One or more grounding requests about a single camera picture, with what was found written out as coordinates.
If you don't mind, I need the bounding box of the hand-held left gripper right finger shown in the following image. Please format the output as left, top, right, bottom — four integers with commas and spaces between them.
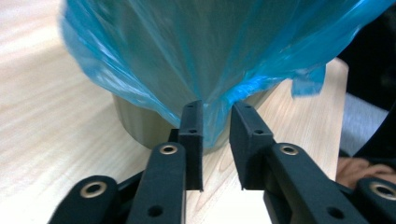
229, 102, 276, 191

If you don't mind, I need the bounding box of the blue plastic bag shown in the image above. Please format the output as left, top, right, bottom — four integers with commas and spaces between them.
60, 0, 396, 149

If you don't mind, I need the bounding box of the green ribbed plastic bin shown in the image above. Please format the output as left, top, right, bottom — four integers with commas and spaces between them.
111, 0, 278, 156

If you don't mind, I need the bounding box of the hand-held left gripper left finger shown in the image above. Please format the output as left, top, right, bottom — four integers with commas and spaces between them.
168, 100, 205, 192

